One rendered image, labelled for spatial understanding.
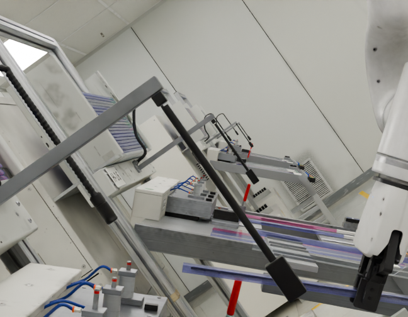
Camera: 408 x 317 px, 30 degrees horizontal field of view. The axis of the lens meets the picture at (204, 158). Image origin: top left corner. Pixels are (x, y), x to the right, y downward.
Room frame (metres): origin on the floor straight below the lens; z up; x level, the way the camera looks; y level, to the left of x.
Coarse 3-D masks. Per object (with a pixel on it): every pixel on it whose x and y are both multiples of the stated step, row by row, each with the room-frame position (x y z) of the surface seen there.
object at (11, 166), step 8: (0, 136) 1.15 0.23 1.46; (0, 144) 1.13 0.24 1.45; (0, 152) 1.13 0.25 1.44; (8, 152) 1.13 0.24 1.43; (0, 160) 1.16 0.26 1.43; (8, 160) 1.13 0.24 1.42; (16, 160) 1.14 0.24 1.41; (8, 168) 1.16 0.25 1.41; (16, 168) 1.13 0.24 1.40; (8, 176) 1.14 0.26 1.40
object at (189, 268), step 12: (192, 264) 1.01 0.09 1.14; (216, 276) 1.00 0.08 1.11; (228, 276) 1.00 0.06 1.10; (240, 276) 1.00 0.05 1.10; (252, 276) 1.00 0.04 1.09; (264, 276) 1.01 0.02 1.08; (312, 288) 1.01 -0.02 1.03; (324, 288) 1.01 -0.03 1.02; (336, 288) 1.01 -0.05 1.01; (348, 288) 1.01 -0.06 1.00; (384, 300) 1.01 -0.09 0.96; (396, 300) 1.01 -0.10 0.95
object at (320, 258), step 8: (256, 248) 1.25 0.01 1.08; (272, 248) 1.25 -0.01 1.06; (280, 248) 1.25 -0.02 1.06; (296, 256) 1.25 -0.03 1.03; (304, 256) 1.25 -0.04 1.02; (312, 256) 1.25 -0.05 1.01; (320, 256) 1.25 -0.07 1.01; (336, 264) 1.25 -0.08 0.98; (344, 264) 1.25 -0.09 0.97; (352, 264) 1.25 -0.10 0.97; (392, 272) 1.25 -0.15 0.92; (400, 272) 1.25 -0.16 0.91
